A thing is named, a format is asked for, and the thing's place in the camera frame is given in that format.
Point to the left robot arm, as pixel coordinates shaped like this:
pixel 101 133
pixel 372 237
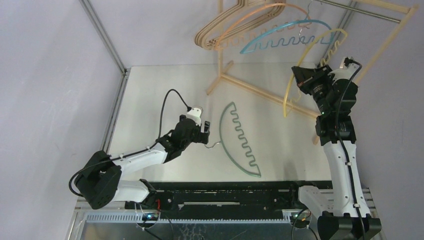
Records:
pixel 102 179

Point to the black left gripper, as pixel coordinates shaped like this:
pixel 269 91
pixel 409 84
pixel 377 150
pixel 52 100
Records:
pixel 201 137

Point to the wooden clothes rack frame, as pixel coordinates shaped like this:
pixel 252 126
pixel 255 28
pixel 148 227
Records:
pixel 408 12

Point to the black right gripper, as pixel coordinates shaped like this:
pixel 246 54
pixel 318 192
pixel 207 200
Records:
pixel 309 81

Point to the yellow plastic hanger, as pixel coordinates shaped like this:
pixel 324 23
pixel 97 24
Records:
pixel 287 104

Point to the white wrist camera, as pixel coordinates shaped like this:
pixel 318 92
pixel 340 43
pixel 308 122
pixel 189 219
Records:
pixel 348 69
pixel 195 114

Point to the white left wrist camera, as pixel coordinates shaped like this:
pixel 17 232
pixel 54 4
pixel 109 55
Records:
pixel 195 114

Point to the left circuit board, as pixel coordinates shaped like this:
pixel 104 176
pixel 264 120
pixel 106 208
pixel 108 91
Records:
pixel 150 217

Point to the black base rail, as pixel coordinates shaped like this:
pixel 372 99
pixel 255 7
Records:
pixel 232 201

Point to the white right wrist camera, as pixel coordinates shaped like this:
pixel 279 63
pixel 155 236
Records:
pixel 348 69

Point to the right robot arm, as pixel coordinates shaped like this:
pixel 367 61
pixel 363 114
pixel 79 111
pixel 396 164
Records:
pixel 347 216

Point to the right circuit board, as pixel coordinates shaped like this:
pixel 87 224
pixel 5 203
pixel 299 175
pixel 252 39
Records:
pixel 299 218

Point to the green plastic hanger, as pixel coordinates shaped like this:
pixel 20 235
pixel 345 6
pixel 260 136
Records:
pixel 231 109

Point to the circuit board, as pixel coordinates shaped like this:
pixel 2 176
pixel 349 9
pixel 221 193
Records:
pixel 299 218
pixel 150 217

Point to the blue plastic hanger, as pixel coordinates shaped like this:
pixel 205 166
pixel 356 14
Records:
pixel 293 33

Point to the orange plastic hanger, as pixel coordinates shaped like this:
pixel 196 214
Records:
pixel 247 20

